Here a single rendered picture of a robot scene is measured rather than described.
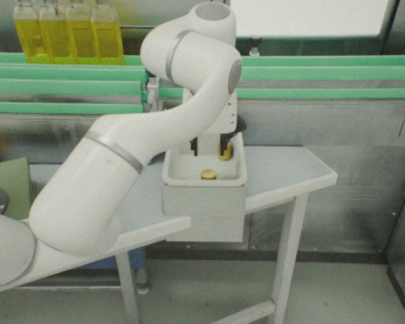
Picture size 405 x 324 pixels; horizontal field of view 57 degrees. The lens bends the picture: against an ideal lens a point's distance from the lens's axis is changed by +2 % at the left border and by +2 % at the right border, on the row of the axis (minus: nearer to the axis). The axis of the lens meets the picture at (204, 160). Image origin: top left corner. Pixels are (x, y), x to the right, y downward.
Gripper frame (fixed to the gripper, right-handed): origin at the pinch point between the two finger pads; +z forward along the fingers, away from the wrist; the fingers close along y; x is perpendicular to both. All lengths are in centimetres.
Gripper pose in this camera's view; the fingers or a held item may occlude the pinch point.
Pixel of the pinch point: (209, 145)
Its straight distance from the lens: 75.4
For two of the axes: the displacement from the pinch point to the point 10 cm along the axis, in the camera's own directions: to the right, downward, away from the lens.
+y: -10.0, 0.1, -0.1
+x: 0.1, 7.6, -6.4
